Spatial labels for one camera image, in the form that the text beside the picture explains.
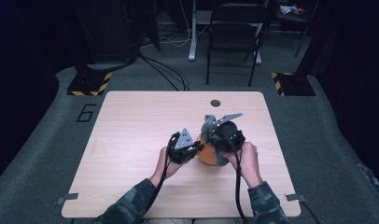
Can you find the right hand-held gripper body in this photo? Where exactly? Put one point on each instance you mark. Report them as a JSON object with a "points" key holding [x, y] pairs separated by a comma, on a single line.
{"points": [[229, 137]]}

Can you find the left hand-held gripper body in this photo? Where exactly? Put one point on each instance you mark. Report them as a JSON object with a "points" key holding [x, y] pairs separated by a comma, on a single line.
{"points": [[181, 154]]}

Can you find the orange plush toy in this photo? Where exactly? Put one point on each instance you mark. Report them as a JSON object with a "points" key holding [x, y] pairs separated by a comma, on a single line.
{"points": [[206, 155]]}

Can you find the grey fluffy towel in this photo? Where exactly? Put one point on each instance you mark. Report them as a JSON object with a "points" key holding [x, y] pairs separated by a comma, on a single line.
{"points": [[207, 129]]}

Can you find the person's left hand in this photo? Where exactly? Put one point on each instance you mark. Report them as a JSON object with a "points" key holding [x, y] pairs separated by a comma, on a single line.
{"points": [[164, 169]]}

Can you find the person's right hand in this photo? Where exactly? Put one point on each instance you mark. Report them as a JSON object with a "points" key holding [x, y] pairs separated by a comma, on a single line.
{"points": [[249, 163]]}

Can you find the white desk leg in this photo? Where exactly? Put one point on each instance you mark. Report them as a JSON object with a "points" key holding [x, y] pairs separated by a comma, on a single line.
{"points": [[258, 59], [193, 37]]}

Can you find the black stand with striped base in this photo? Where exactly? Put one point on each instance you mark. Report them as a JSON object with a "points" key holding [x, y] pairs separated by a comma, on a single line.
{"points": [[295, 84], [88, 82]]}

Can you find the grey tape piece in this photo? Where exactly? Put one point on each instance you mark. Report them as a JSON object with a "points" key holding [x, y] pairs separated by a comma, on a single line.
{"points": [[67, 197], [295, 197]]}

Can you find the black folding chair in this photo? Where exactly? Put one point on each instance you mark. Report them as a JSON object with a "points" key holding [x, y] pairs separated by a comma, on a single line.
{"points": [[234, 34]]}

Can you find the black side table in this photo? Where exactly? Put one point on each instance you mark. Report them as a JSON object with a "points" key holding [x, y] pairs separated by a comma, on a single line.
{"points": [[290, 18]]}

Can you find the small colourful clutter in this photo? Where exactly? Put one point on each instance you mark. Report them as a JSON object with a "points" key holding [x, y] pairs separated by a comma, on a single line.
{"points": [[290, 9]]}

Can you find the dark cabinet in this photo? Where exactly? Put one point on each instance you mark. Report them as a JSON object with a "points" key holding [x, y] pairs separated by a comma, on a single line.
{"points": [[109, 28]]}

